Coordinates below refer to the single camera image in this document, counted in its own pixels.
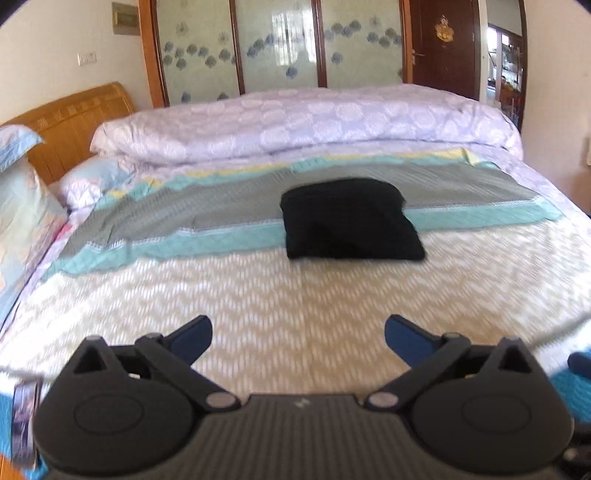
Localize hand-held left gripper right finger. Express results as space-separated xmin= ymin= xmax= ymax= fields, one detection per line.
xmin=365 ymin=315 xmax=546 ymax=412

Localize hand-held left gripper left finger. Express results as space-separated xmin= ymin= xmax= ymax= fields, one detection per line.
xmin=71 ymin=315 xmax=242 ymax=413

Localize black pants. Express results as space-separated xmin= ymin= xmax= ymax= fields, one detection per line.
xmin=280 ymin=178 xmax=426 ymax=262

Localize patterned teal and white bedspread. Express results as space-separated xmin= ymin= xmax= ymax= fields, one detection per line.
xmin=0 ymin=148 xmax=591 ymax=472

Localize lilac floral pillow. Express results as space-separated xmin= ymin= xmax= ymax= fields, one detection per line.
xmin=57 ymin=154 xmax=136 ymax=209

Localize smartphone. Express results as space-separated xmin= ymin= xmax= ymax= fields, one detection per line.
xmin=11 ymin=380 xmax=43 ymax=463

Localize light blue floral pillow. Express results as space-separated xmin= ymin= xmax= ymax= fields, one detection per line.
xmin=0 ymin=124 xmax=71 ymax=320

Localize lilac floral duvet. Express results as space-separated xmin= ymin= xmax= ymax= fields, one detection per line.
xmin=89 ymin=83 xmax=525 ymax=168

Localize wooden headboard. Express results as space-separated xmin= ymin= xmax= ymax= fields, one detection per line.
xmin=0 ymin=82 xmax=137 ymax=186

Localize dark brown wooden door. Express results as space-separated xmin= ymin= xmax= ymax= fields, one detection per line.
xmin=408 ymin=0 xmax=482 ymax=101

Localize wardrobe with floral glass doors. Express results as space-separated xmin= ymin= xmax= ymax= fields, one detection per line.
xmin=137 ymin=0 xmax=413 ymax=110

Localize gold door ornament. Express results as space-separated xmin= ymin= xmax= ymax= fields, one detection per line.
xmin=434 ymin=16 xmax=456 ymax=43

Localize wall breaker panel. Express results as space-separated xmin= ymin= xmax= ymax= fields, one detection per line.
xmin=112 ymin=2 xmax=140 ymax=36

